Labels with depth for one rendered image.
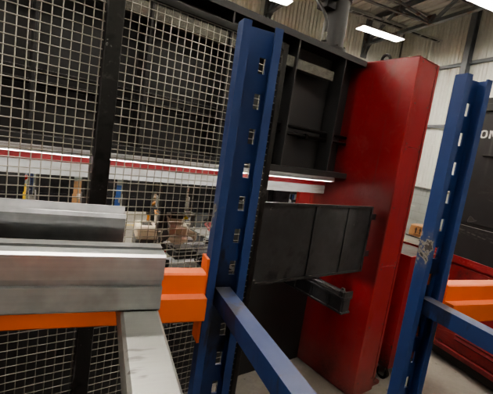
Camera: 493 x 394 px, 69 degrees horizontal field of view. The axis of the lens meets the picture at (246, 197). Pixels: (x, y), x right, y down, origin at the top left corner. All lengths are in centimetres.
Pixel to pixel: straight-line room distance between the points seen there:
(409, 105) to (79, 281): 230
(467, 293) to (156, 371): 60
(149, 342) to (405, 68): 241
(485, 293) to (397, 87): 192
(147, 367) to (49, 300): 13
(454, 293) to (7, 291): 67
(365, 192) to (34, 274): 235
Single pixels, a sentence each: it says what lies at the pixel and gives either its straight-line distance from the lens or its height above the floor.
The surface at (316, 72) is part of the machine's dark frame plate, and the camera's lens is 244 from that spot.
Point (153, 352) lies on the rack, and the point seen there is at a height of 140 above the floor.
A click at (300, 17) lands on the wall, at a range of 1025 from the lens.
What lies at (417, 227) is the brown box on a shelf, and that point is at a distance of 391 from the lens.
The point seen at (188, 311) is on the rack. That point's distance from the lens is 52.
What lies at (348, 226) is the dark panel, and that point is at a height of 121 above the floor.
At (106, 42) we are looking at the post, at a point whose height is 182.
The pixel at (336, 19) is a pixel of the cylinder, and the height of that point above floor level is 250.
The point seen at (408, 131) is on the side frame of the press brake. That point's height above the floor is 184.
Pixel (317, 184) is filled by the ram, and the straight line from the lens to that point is 275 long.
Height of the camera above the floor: 158
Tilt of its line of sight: 7 degrees down
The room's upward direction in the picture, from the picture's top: 8 degrees clockwise
